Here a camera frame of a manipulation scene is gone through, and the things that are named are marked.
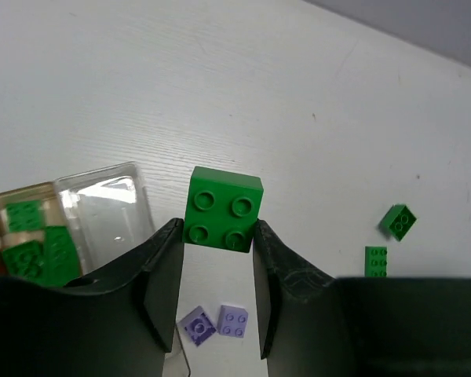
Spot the tan plastic container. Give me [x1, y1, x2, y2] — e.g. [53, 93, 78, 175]
[0, 182, 70, 287]

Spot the purple lego brick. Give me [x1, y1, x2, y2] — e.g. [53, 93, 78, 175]
[217, 305, 248, 339]
[178, 306, 217, 346]

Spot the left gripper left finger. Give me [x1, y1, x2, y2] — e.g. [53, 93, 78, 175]
[0, 218, 184, 376]

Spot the clear plastic container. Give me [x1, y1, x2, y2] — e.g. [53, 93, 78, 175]
[53, 162, 155, 274]

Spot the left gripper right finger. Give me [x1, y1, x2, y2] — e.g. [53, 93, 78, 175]
[253, 220, 471, 376]

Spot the green curved lego brick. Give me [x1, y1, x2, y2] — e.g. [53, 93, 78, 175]
[2, 240, 46, 284]

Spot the green long lego brick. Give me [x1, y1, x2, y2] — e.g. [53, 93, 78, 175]
[364, 246, 388, 277]

